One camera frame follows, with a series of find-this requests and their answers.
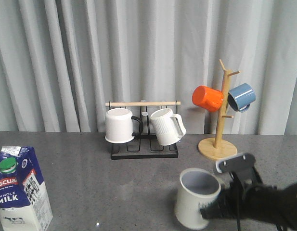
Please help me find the black wire mug rack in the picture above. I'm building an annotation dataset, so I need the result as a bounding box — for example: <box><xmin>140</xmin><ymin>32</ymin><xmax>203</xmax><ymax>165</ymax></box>
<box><xmin>105</xmin><ymin>100</ymin><xmax>181</xmax><ymax>160</ymax></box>

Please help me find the cream HOME mug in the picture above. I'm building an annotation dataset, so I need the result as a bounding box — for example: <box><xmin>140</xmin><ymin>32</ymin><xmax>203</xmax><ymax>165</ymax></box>
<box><xmin>174</xmin><ymin>168</ymin><xmax>221</xmax><ymax>230</ymax></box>

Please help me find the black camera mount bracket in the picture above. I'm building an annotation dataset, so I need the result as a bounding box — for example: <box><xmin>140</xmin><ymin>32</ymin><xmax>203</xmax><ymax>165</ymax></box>
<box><xmin>215</xmin><ymin>153</ymin><xmax>263</xmax><ymax>191</ymax></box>

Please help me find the wooden mug tree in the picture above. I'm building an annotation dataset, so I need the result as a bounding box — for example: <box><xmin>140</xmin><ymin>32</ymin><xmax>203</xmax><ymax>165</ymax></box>
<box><xmin>197</xmin><ymin>59</ymin><xmax>241</xmax><ymax>160</ymax></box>

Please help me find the grey curtain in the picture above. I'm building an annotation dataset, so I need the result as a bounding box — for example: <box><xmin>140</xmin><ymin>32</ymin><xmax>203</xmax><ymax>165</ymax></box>
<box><xmin>0</xmin><ymin>0</ymin><xmax>297</xmax><ymax>135</ymax></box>

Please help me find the white mug black handle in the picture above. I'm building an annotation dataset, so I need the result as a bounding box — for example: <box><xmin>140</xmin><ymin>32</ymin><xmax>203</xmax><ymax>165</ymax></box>
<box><xmin>105</xmin><ymin>108</ymin><xmax>143</xmax><ymax>144</ymax></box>

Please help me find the white ribbed mug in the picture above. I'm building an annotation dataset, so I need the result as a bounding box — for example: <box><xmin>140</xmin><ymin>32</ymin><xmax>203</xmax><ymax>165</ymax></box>
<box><xmin>150</xmin><ymin>108</ymin><xmax>186</xmax><ymax>146</ymax></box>

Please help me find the blue white milk carton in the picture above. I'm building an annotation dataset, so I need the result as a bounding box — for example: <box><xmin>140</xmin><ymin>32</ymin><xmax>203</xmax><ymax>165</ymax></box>
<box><xmin>0</xmin><ymin>146</ymin><xmax>53</xmax><ymax>231</ymax></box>

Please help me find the blue mug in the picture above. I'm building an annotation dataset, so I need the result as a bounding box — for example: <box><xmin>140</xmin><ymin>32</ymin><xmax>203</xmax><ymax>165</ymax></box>
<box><xmin>228</xmin><ymin>83</ymin><xmax>256</xmax><ymax>113</ymax></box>

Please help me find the orange mug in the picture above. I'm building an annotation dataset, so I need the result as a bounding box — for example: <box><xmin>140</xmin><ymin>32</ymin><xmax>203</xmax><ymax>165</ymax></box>
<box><xmin>192</xmin><ymin>85</ymin><xmax>223</xmax><ymax>112</ymax></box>

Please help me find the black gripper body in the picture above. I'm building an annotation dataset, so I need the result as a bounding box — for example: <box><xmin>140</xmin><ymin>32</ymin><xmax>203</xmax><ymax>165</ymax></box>
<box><xmin>200</xmin><ymin>183</ymin><xmax>297</xmax><ymax>231</ymax></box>

